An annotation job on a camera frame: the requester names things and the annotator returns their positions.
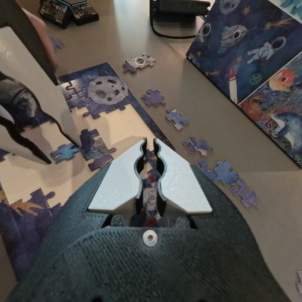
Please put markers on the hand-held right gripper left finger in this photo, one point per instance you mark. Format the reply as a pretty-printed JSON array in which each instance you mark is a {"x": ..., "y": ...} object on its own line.
[{"x": 113, "y": 188}]

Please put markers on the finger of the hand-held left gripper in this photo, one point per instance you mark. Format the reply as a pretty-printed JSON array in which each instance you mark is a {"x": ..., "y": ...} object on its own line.
[
  {"x": 21, "y": 139},
  {"x": 35, "y": 75}
]

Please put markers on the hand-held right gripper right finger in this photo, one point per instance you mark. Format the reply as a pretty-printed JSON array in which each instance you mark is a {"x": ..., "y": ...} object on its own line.
[{"x": 186, "y": 188}]

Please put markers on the joined planet puzzle pieces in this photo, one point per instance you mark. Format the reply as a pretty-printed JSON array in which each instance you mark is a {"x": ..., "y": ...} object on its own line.
[{"x": 99, "y": 153}]

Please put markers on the blue teal puzzle piece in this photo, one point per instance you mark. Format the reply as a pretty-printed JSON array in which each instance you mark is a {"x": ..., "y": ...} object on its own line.
[{"x": 65, "y": 151}]

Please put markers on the space jigsaw puzzle board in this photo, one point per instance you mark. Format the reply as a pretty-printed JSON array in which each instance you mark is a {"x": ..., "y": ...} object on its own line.
[{"x": 106, "y": 89}]

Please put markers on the person's left hand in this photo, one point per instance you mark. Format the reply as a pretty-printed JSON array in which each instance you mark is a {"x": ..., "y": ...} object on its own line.
[{"x": 46, "y": 40}]

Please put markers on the row of puzzle pieces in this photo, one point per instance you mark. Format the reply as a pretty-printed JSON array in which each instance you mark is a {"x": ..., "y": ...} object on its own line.
[{"x": 153, "y": 96}]

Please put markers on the illustrated animal puzzle box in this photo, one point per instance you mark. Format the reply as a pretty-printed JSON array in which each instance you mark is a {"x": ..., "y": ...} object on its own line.
[{"x": 259, "y": 59}]

